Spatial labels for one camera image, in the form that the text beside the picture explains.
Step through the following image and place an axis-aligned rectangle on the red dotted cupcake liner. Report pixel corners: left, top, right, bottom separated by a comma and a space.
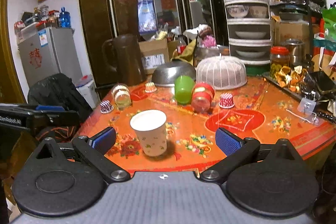
218, 93, 235, 109

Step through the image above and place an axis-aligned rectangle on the white tiered dish rack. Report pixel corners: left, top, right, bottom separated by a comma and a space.
223, 0, 273, 66

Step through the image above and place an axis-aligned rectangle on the white printed paper cup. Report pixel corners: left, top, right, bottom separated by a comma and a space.
130, 110, 167, 157

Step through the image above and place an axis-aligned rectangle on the orange cupcake liner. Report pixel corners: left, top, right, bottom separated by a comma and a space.
145, 82, 157, 93

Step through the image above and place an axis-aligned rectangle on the steel kettle pot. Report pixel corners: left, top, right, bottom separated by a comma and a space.
280, 39, 305, 67

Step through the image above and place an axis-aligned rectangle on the blue water bottle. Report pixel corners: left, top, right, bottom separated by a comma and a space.
59, 7, 71, 28

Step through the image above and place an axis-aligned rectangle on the yellow-banded glass jar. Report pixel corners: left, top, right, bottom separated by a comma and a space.
111, 84, 131, 110

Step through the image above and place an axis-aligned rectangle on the blue white snack bag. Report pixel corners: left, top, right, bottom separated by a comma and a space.
137, 0, 158, 35

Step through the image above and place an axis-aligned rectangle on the green plastic cup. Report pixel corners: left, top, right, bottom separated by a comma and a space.
174, 76, 195, 105

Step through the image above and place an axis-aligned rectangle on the red-lid pickle jar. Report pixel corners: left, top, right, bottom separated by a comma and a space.
270, 46, 290, 79

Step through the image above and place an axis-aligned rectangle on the steel colander bowl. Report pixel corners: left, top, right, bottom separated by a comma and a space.
151, 60, 196, 87

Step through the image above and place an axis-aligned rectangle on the cardboard box with label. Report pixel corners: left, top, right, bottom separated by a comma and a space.
139, 39, 170, 75

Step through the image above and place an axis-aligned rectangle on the dark brown pitcher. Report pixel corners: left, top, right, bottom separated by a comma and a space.
101, 34, 146, 86

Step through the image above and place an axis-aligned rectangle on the purple dotted cupcake liner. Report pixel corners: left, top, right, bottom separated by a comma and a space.
100, 100, 114, 114

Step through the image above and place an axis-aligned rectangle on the silver refrigerator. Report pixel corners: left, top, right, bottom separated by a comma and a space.
18, 27, 83, 87

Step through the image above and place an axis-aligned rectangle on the black jacket on chair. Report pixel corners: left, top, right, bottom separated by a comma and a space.
27, 73, 93, 123

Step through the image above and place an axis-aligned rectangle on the red-banded glass jar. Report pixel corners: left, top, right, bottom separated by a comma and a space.
191, 83, 215, 113

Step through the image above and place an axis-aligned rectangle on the white mesh food cover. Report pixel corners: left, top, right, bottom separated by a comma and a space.
196, 55, 247, 90

